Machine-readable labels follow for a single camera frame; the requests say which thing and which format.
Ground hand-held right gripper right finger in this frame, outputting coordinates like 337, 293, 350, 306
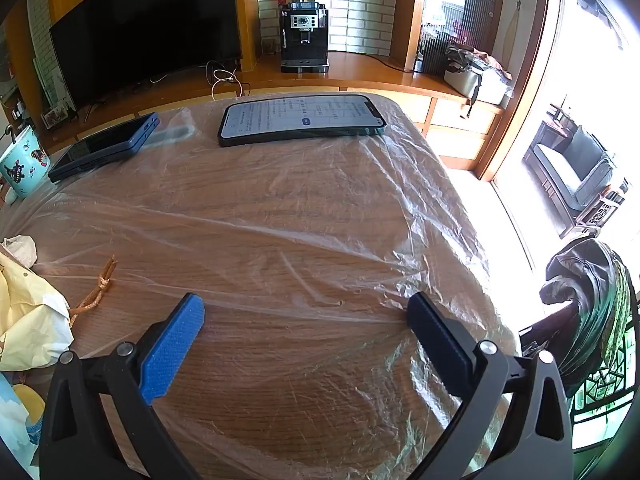
406, 291, 575, 480

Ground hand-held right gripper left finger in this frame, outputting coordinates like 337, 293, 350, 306
31, 292, 206, 480

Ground yellow printed paper bag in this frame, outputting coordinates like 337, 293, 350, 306
0, 252, 118, 466

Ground dark leather jacket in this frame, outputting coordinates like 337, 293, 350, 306
539, 237, 626, 386

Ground dark carved lattice panel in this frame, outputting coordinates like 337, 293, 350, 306
570, 340, 640, 451

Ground clear plastic table cover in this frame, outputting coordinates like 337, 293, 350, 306
0, 91, 521, 480

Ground green patterned scarf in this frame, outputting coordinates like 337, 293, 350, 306
602, 255, 633, 361

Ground carved wooden side table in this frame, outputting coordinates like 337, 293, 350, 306
560, 190, 626, 238

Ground dark blue folding phone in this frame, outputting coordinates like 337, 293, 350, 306
48, 112, 161, 183

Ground grey cushioned sofa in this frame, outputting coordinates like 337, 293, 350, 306
522, 120, 616, 211

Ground teal patterned mug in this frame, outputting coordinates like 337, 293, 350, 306
0, 125, 53, 198

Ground black smartphone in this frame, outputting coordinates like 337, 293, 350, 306
217, 94, 388, 148

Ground white storage box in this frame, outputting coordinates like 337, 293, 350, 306
444, 67, 511, 107

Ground black flat screen television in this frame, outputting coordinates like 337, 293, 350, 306
49, 0, 243, 111

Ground long beige shoehorn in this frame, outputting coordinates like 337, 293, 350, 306
502, 5, 523, 61

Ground black coffee machine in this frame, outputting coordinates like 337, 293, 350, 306
279, 1, 331, 74

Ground small picture frame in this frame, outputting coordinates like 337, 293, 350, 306
40, 107, 78, 128

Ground white cable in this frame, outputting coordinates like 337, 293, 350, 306
207, 60, 251, 101

